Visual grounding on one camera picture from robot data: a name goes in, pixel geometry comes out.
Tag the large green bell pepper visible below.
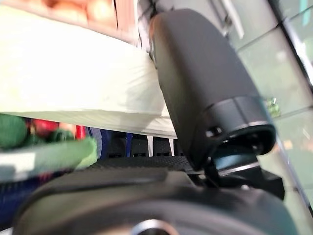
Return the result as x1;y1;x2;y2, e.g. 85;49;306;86
0;114;27;150

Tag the red tomato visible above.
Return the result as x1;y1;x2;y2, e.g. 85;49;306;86
31;119;60;138

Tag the small green bell pepper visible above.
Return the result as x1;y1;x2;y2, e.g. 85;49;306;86
47;129;75;144

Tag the cucumber in basket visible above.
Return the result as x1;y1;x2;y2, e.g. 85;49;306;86
0;139;98;183

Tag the blue plastic shopping basket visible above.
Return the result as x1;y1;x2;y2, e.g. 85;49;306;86
0;126;152;222

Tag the green white napa cabbage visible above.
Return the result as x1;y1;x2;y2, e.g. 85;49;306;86
0;4;178;140

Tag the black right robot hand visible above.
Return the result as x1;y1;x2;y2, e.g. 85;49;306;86
12;8;298;235

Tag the brown potato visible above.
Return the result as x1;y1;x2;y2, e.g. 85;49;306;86
84;0;117;24

